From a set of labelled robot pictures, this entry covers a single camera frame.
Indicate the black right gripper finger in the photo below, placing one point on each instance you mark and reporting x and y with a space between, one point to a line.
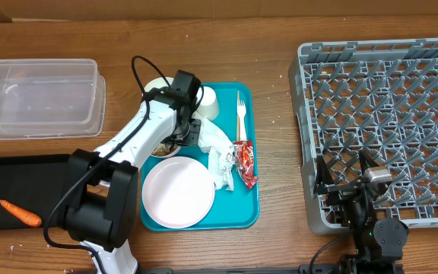
323 180
367 165

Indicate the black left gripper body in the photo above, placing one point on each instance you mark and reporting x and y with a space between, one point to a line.
188 135

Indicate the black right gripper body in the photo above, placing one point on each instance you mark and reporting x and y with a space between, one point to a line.
360 211

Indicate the white napkin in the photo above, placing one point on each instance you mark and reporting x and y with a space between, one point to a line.
220 149

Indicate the pink bowl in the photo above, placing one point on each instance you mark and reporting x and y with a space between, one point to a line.
165 150

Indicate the red snack wrapper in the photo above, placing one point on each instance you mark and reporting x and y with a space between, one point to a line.
245 162

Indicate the orange carrot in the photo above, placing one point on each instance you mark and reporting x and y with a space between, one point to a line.
21 214

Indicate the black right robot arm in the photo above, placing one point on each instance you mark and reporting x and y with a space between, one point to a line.
379 242

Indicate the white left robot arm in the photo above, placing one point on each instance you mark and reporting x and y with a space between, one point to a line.
99 208

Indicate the white paper cup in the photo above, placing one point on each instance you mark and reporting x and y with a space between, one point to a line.
207 103

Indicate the white bowl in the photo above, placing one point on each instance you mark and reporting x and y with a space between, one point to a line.
158 86

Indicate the white plastic fork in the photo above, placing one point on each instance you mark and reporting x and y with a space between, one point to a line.
242 114

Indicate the pink plate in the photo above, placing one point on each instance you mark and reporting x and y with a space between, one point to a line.
178 192

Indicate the wooden chopstick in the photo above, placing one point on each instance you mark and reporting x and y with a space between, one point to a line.
237 116

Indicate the grey dish rack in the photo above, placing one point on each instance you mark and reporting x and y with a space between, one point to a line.
377 96

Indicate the black tray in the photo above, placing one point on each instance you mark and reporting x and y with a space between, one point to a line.
35 183

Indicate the clear plastic bin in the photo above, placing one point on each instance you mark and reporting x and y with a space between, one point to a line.
51 99

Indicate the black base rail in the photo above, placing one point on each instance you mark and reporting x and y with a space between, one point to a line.
302 269

